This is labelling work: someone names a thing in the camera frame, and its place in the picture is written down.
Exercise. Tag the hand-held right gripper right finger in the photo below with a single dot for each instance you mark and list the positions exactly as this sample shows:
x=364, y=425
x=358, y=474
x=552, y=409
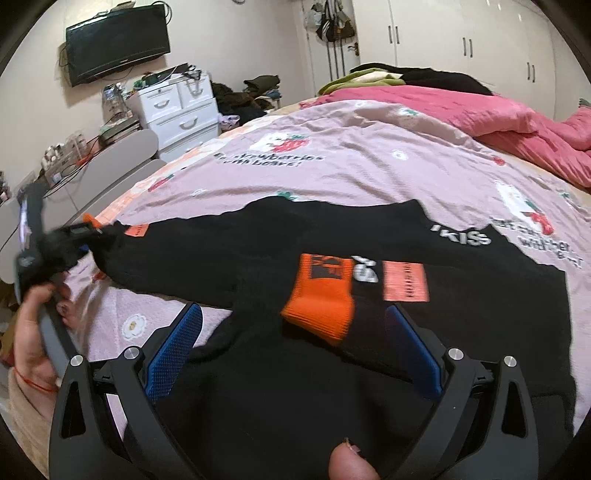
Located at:
x=413, y=350

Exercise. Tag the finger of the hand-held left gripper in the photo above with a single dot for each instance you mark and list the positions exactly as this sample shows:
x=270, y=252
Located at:
x=94, y=233

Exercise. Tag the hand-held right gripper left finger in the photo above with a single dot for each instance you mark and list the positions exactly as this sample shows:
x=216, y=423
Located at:
x=175, y=350

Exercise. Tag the black sweater with orange cuffs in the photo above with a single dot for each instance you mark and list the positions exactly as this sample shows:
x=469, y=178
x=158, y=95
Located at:
x=277, y=392

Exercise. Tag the dark clothes pile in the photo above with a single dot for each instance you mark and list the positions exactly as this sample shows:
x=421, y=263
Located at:
x=240, y=99

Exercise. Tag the person's left hand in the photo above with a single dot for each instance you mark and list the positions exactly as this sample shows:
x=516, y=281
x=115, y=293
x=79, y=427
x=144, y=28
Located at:
x=32, y=332

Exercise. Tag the person's right hand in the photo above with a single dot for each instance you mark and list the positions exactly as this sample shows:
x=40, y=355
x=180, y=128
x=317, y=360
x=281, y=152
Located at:
x=353, y=464

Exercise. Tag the grey padded bed board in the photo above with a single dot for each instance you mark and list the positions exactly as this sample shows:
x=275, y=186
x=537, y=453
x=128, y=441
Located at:
x=120, y=157

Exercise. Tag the desk clutter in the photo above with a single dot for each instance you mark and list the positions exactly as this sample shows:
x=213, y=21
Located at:
x=64, y=154

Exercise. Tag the grey set-top box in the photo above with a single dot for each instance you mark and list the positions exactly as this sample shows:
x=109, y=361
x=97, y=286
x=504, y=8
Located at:
x=117, y=127

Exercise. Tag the white drawer cabinet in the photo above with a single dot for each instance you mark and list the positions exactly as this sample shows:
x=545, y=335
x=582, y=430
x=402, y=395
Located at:
x=175, y=110

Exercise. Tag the pink printed bed sheet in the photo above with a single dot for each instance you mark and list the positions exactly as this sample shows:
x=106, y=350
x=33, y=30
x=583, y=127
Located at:
x=346, y=161

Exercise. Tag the pink quilt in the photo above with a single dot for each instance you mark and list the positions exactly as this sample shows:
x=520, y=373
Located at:
x=461, y=110

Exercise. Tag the black clothing on bed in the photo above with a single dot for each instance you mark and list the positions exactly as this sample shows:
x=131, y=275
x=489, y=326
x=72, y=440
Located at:
x=438, y=78

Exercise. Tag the green blanket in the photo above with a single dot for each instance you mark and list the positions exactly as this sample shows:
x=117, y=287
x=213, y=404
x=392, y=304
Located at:
x=360, y=81

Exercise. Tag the white door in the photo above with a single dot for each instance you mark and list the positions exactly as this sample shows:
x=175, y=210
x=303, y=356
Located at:
x=318, y=60

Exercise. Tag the white wardrobe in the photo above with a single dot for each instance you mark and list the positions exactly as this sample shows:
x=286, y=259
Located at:
x=461, y=41

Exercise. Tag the hanging bags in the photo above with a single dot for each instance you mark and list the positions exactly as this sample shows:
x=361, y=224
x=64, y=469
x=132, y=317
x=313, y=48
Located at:
x=332, y=23

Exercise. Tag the black wall television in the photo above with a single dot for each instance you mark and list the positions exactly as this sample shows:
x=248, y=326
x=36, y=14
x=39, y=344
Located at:
x=115, y=41

